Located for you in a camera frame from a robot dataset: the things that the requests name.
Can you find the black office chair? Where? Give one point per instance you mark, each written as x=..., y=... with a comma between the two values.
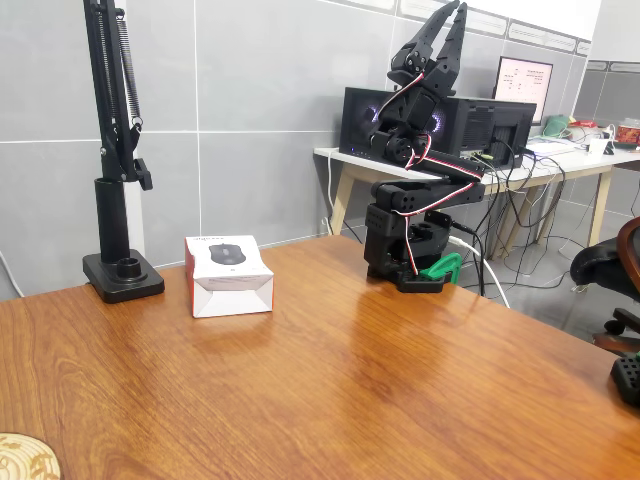
x=600, y=265

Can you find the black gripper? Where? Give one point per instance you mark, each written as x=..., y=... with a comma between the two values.
x=436, y=76

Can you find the red flat packet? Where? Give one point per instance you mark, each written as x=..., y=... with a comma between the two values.
x=582, y=123

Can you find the round wooden coaster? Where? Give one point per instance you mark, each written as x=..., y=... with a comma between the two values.
x=25, y=457

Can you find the black computer case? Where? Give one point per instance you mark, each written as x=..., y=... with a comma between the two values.
x=495, y=130

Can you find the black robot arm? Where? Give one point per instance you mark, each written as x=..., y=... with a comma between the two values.
x=385, y=230

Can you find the green cap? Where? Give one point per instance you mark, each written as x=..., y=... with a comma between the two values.
x=556, y=126

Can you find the black desk clamp base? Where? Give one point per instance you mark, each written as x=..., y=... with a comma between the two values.
x=111, y=225

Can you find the red jar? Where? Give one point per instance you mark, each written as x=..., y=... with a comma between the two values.
x=629, y=134

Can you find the computer monitor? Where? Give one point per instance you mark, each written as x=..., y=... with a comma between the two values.
x=525, y=85

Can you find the orange white mouse box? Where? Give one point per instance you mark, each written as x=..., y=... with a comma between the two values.
x=230, y=280

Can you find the white papers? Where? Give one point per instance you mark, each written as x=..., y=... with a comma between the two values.
x=550, y=145

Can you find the green table clamp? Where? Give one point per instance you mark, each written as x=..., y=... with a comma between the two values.
x=445, y=267

